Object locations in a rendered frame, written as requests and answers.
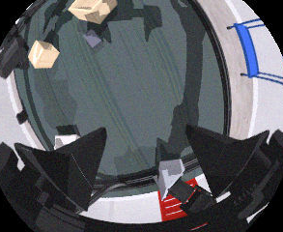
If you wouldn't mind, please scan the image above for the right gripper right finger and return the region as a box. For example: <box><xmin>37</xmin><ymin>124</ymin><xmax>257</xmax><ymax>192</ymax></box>
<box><xmin>184</xmin><ymin>124</ymin><xmax>269</xmax><ymax>200</ymax></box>

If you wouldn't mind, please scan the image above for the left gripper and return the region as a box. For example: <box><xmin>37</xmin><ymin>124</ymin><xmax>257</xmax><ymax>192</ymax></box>
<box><xmin>0</xmin><ymin>23</ymin><xmax>29</xmax><ymax>80</ymax></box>

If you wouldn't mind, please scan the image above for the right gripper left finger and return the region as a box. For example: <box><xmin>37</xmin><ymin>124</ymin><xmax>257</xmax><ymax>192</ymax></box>
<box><xmin>14</xmin><ymin>128</ymin><xmax>107</xmax><ymax>212</ymax></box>

